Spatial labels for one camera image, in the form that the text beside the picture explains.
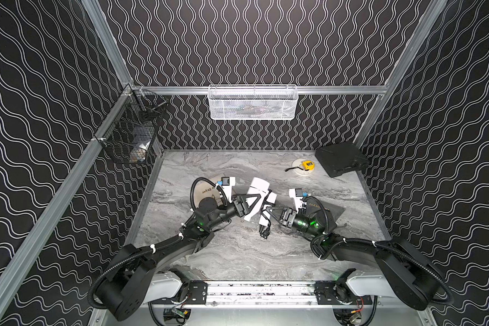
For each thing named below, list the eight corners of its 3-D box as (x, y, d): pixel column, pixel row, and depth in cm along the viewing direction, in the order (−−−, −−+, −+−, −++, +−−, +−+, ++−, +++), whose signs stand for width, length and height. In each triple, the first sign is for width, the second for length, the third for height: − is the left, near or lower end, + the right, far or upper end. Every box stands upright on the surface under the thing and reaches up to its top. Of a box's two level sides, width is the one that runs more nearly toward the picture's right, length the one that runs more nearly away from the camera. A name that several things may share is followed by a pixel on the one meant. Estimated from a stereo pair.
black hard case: (330, 178, 110) (334, 171, 105) (313, 152, 123) (316, 144, 118) (369, 169, 114) (374, 162, 109) (348, 145, 127) (352, 137, 122)
